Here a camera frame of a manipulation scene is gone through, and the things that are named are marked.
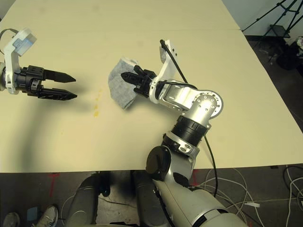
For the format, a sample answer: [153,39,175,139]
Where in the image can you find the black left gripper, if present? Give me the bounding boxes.
[14,67,78,102]

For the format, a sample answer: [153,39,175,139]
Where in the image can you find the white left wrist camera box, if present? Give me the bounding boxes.
[3,27,38,95]

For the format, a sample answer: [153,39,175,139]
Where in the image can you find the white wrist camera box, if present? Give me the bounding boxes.
[3,27,38,95]
[149,39,178,105]

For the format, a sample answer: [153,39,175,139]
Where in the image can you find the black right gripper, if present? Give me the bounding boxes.
[120,65,158,99]

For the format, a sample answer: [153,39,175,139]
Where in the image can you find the grey-blue terry rag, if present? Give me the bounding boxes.
[108,56,141,111]

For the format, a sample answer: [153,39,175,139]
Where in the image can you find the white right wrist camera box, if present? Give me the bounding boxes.
[149,39,178,105]

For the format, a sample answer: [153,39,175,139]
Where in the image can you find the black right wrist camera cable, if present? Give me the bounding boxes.
[160,39,218,198]

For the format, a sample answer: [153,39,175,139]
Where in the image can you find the grey robot leg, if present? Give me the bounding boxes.
[132,170,176,227]
[65,172,112,227]

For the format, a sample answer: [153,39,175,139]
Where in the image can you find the small blue floor object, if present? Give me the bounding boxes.
[26,207,40,222]

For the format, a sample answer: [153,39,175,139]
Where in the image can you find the grey white sneaker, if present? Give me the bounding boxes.
[35,205,59,227]
[0,212,21,227]

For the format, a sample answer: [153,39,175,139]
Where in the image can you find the grey robot left leg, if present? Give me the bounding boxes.
[65,172,112,227]

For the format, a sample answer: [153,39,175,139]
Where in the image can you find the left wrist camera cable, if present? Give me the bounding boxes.
[0,27,19,42]

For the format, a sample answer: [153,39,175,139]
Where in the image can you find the yellow liquid droplet trail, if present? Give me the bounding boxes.
[93,88,103,118]

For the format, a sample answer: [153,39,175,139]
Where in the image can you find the thin white cable loop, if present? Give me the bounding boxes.
[62,193,77,221]

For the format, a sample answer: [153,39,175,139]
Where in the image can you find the black bag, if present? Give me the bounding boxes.
[276,40,303,71]

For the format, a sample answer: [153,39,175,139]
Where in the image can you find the thin black floor cable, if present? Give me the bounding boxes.
[98,196,138,209]

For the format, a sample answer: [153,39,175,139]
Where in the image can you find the tangled white floor cables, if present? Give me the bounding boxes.
[196,165,303,227]

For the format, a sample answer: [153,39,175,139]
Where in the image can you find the black tripod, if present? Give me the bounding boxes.
[242,0,303,40]

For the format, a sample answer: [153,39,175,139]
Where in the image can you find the grey robot right leg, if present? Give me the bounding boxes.
[132,170,176,227]

